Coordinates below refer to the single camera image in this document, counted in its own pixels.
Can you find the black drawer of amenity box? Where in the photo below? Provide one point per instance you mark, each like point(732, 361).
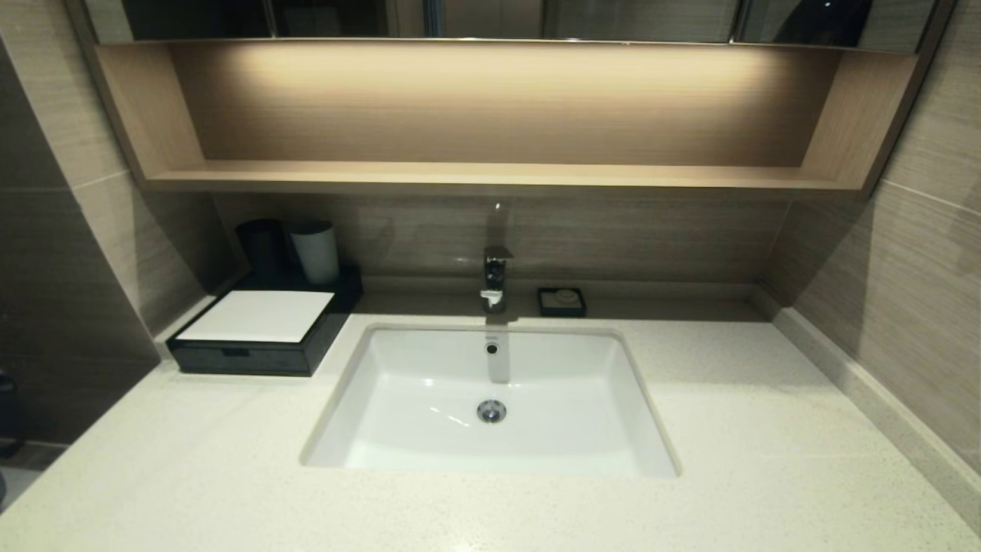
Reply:
point(268, 362)

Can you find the black cup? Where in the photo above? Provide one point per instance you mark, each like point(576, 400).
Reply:
point(264, 248)

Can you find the chrome faucet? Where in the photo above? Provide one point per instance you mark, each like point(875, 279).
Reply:
point(496, 279)

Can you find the white card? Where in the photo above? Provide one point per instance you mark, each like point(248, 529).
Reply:
point(260, 316)

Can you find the black soap dish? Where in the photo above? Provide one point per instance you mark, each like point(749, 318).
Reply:
point(546, 307)

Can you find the white cup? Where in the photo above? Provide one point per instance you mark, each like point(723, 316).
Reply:
point(316, 253)

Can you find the light wooden wall shelf niche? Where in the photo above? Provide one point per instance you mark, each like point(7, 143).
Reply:
point(490, 107)

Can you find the chrome drain stopper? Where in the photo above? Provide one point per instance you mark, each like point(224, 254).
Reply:
point(491, 412)

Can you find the mirrored wall cabinet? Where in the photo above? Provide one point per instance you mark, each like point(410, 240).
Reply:
point(628, 19)

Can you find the black amenity box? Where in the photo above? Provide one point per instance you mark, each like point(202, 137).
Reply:
point(337, 322)

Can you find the round beige soap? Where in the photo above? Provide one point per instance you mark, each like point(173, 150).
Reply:
point(566, 296)

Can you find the white ceramic sink basin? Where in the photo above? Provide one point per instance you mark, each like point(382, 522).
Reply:
point(429, 429)

